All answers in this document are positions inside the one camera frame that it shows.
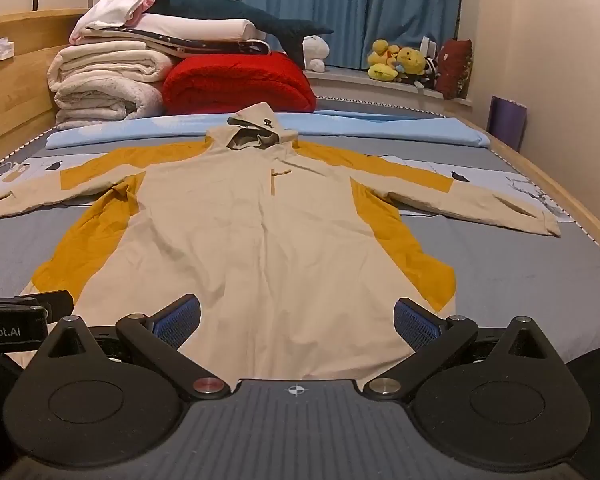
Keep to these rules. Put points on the red fleece blanket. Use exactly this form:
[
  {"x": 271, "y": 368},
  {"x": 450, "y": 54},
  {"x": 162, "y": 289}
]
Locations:
[{"x": 240, "y": 85}]

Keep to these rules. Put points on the white folded pillow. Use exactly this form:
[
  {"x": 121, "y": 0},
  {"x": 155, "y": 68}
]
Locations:
[{"x": 190, "y": 27}]

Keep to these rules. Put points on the beige and yellow hooded jacket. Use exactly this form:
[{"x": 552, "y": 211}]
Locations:
[{"x": 240, "y": 260}]

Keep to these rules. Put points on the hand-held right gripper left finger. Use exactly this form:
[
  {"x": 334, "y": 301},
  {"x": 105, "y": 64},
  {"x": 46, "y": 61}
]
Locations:
[{"x": 176, "y": 321}]

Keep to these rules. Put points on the dark teal shark plush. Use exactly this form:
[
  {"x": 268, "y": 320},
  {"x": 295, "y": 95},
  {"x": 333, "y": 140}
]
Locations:
[{"x": 240, "y": 10}]

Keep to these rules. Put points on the dark red cushion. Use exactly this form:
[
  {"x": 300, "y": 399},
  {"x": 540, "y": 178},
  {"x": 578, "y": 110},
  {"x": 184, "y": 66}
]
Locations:
[{"x": 455, "y": 67}]

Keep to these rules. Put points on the cream folded quilt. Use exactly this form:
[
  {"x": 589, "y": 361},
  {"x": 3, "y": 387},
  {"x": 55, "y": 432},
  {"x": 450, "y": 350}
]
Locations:
[{"x": 105, "y": 82}]

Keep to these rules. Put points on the white plush toy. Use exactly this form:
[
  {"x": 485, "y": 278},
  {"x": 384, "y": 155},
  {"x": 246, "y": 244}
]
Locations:
[{"x": 315, "y": 50}]

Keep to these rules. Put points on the window sill ledge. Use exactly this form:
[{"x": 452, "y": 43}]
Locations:
[{"x": 360, "y": 85}]

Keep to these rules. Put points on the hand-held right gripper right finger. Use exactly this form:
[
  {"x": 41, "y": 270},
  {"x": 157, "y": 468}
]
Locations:
[{"x": 416, "y": 324}]

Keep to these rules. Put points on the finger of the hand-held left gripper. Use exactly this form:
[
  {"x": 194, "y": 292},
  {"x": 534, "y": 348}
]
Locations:
[{"x": 55, "y": 305}]

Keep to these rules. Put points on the wooden headboard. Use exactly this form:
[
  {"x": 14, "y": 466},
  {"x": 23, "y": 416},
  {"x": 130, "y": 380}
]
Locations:
[{"x": 15, "y": 85}]

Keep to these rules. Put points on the yellow plush toy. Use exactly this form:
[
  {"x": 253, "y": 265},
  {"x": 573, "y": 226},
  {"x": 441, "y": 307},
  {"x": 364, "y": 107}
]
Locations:
[
  {"x": 411, "y": 62},
  {"x": 382, "y": 60}
]

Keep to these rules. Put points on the light blue mat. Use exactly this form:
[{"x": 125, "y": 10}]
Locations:
[{"x": 380, "y": 129}]

